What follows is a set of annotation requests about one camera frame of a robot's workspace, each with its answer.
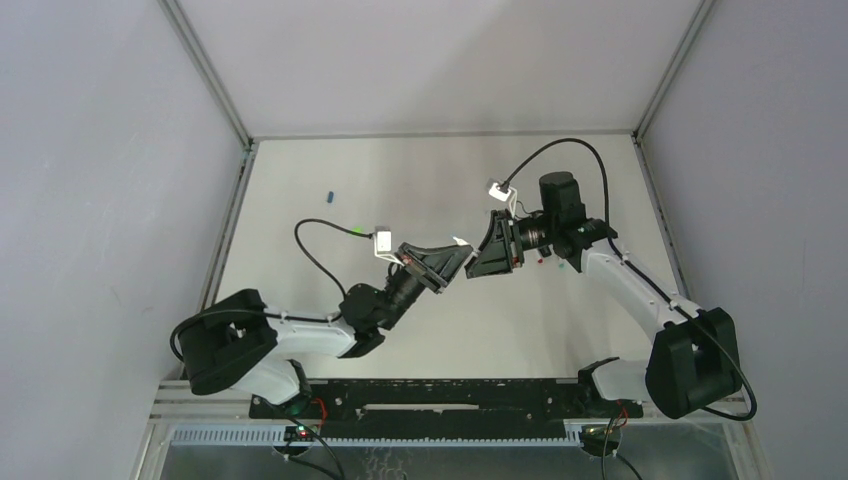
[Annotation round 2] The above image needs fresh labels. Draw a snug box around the controller board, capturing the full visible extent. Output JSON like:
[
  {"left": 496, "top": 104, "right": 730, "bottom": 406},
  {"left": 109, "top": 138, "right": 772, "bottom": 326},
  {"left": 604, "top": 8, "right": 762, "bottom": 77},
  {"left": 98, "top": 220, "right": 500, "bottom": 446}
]
[
  {"left": 283, "top": 426, "right": 317, "bottom": 443},
  {"left": 579, "top": 425, "right": 621, "bottom": 448}
]

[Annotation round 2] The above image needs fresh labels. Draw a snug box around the left controller board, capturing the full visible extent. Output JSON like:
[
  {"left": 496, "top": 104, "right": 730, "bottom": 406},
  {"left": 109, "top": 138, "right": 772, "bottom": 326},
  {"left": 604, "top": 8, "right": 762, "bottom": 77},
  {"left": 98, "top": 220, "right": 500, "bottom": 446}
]
[{"left": 283, "top": 426, "right": 317, "bottom": 443}]

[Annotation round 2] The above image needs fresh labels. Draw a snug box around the aluminium frame rail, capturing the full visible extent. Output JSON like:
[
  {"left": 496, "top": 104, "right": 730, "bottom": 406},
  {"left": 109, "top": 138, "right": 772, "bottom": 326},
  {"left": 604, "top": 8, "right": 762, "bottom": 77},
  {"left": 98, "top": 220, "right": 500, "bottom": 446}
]
[{"left": 148, "top": 377, "right": 751, "bottom": 446}]

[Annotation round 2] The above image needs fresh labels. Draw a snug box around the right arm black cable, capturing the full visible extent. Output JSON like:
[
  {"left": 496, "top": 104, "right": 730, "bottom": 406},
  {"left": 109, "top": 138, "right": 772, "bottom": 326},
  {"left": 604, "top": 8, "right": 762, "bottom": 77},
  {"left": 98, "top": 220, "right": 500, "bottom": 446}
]
[{"left": 499, "top": 137, "right": 759, "bottom": 423}]

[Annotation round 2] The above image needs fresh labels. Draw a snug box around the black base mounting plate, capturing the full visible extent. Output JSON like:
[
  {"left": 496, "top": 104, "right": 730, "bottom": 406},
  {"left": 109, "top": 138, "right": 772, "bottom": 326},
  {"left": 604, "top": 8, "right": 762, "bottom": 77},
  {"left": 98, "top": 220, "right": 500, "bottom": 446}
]
[{"left": 248, "top": 357, "right": 644, "bottom": 442}]

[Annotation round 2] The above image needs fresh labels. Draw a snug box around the right controller board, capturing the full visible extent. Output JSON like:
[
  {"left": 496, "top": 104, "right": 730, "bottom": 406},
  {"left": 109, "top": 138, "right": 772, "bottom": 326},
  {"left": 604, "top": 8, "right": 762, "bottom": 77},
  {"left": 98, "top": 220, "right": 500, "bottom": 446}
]
[{"left": 579, "top": 425, "right": 621, "bottom": 448}]

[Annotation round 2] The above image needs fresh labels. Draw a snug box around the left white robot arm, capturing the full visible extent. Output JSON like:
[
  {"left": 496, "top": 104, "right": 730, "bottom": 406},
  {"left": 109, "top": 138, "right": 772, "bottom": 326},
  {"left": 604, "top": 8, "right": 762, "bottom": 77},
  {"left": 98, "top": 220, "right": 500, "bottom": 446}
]
[{"left": 169, "top": 243, "right": 475, "bottom": 405}]

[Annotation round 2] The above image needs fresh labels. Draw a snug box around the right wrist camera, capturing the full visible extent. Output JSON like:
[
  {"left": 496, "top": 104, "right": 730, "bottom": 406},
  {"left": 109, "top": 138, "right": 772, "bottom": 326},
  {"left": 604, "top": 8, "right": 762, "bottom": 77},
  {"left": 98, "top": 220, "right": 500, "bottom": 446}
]
[{"left": 487, "top": 179, "right": 518, "bottom": 215}]

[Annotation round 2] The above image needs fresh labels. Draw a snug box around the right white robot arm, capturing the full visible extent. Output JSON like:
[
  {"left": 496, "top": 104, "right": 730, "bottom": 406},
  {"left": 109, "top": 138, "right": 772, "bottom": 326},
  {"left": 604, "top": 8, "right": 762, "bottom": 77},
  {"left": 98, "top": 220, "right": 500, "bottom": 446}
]
[{"left": 465, "top": 172, "right": 750, "bottom": 419}]

